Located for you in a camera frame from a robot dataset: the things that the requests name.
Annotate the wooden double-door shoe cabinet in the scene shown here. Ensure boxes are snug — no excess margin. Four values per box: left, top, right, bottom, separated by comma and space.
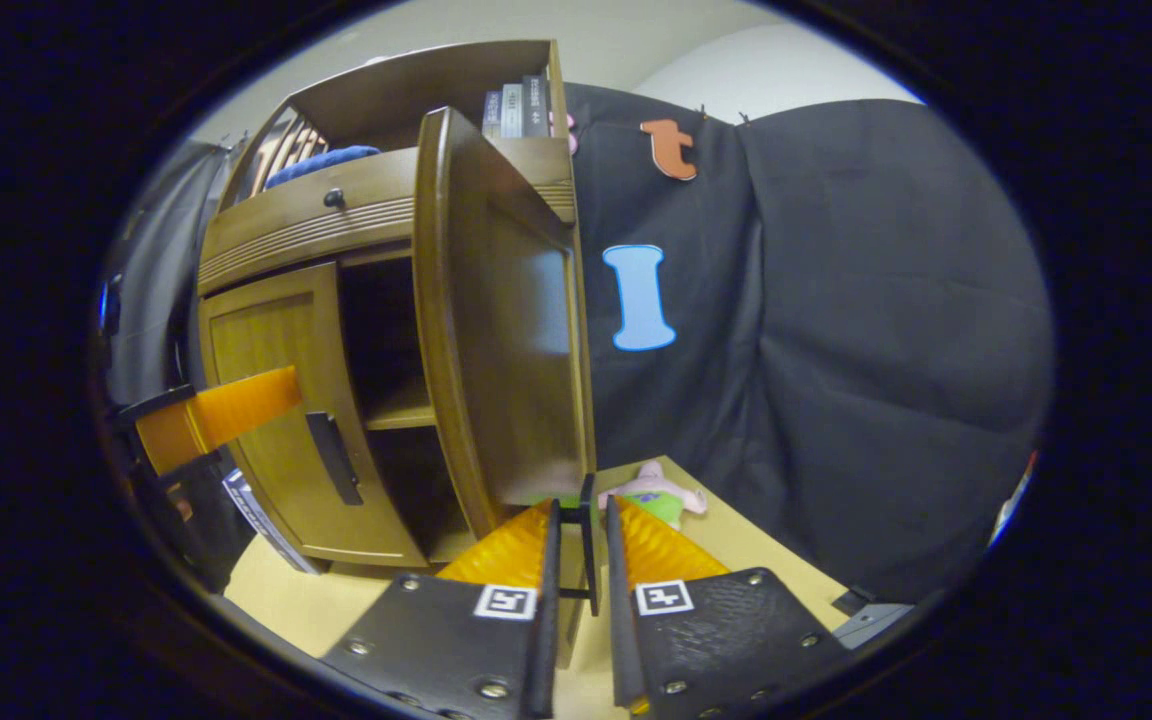
194, 38, 599, 569

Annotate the blue towel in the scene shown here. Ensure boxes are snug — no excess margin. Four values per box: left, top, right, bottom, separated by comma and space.
264, 145, 384, 191

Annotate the wooden inner shelf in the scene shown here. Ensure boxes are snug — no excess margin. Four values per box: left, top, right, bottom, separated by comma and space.
364, 385, 437, 433

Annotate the black door handle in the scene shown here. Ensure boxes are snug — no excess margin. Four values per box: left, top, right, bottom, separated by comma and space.
304, 410, 365, 507
556, 473, 604, 618

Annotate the black spine book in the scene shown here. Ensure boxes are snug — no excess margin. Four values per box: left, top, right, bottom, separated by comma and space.
522, 73, 551, 138

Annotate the black backdrop cloth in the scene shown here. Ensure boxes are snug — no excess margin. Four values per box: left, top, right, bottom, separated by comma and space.
101, 82, 1055, 606

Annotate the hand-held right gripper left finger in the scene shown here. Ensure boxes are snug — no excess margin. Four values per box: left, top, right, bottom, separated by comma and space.
319, 498, 565, 720

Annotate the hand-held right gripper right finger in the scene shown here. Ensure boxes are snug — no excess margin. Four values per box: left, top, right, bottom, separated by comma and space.
603, 495, 851, 720

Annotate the pink plush toy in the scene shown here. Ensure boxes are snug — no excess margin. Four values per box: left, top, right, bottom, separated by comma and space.
598, 460, 709, 528

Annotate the grey flat base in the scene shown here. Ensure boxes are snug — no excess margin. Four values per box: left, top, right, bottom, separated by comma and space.
829, 587, 917, 651

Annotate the wooden cabinet drawer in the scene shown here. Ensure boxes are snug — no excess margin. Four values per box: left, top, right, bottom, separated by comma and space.
198, 135, 577, 263

